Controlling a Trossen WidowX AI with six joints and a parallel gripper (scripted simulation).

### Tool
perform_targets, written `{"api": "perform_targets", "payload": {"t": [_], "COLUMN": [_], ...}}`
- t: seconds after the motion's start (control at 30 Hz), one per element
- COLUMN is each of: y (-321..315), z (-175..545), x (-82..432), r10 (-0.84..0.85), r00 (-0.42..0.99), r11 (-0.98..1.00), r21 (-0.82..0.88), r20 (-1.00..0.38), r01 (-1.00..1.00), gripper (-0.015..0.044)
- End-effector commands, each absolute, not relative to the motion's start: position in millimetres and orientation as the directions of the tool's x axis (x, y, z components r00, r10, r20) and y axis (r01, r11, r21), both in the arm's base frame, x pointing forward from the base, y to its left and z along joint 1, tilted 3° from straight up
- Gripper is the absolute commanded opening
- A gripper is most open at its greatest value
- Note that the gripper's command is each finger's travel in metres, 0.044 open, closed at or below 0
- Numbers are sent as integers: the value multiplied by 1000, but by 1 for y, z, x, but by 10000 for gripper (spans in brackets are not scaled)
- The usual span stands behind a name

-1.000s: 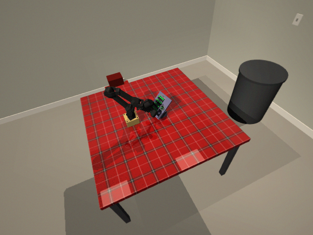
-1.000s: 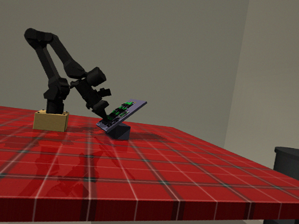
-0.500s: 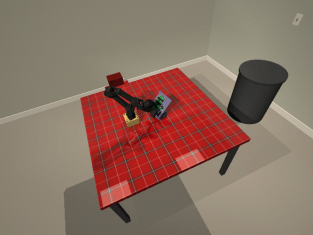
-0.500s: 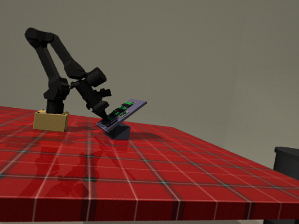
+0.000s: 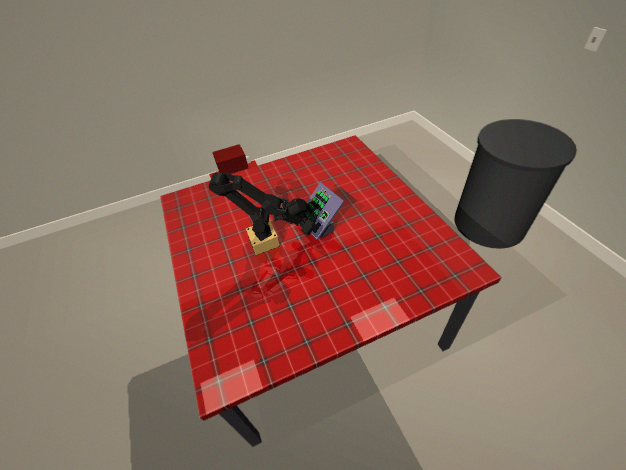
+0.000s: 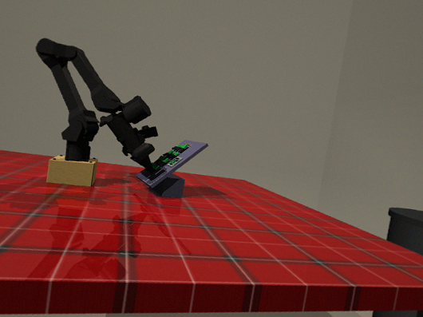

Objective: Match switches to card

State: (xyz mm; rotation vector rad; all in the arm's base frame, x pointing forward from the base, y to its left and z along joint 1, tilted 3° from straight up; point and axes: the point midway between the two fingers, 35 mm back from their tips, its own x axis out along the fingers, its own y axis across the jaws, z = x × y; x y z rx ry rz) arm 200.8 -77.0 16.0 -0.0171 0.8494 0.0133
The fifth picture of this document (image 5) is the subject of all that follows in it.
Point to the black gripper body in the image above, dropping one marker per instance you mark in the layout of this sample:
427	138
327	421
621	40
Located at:
307	225

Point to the grey switch panel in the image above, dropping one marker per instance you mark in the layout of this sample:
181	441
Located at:
324	205

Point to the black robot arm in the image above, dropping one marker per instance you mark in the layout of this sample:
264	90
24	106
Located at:
220	185

